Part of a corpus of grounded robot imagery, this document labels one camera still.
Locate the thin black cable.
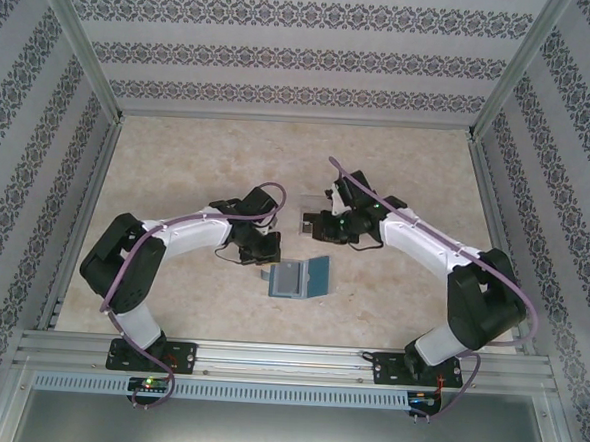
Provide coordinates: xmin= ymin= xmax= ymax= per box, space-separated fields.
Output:
xmin=211 ymin=245 xmax=244 ymax=268
xmin=347 ymin=232 xmax=384 ymax=253

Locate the aluminium side rail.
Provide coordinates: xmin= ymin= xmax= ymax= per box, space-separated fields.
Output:
xmin=457 ymin=139 xmax=550 ymax=358
xmin=36 ymin=113 xmax=127 ymax=335

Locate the clear plastic box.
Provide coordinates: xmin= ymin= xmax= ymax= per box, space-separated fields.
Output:
xmin=296 ymin=192 xmax=337 ymax=241

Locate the aluminium frame leg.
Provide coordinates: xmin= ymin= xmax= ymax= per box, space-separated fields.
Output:
xmin=0 ymin=357 xmax=37 ymax=442
xmin=531 ymin=390 xmax=581 ymax=442

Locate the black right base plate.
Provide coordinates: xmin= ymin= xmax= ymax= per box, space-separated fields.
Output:
xmin=370 ymin=350 xmax=463 ymax=391

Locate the aluminium frame post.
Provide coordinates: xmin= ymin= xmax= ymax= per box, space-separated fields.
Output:
xmin=24 ymin=0 xmax=133 ymax=124
xmin=465 ymin=0 xmax=576 ymax=148

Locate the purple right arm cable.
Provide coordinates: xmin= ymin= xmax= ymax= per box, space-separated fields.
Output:
xmin=311 ymin=155 xmax=550 ymax=431

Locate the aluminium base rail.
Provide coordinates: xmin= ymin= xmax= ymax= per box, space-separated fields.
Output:
xmin=14 ymin=327 xmax=559 ymax=399

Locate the grey metal panel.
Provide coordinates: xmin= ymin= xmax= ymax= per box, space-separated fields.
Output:
xmin=10 ymin=386 xmax=557 ymax=442

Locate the teal leather card holder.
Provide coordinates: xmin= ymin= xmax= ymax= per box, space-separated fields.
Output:
xmin=257 ymin=251 xmax=334 ymax=303

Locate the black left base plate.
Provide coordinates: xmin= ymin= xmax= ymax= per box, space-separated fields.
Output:
xmin=107 ymin=337 xmax=199 ymax=376

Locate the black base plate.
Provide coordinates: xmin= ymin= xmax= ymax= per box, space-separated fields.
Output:
xmin=370 ymin=350 xmax=463 ymax=391
xmin=107 ymin=337 xmax=199 ymax=376

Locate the slotted grey cable duct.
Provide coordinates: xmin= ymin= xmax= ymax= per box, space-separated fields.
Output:
xmin=31 ymin=368 xmax=412 ymax=412

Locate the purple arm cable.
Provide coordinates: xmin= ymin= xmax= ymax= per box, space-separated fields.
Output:
xmin=93 ymin=171 xmax=289 ymax=417
xmin=311 ymin=155 xmax=550 ymax=431

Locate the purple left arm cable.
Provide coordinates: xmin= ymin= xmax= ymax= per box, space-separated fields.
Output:
xmin=93 ymin=171 xmax=289 ymax=417

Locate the small controller board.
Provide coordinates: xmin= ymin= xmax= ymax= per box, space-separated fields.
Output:
xmin=126 ymin=374 xmax=172 ymax=400
xmin=406 ymin=387 xmax=445 ymax=416

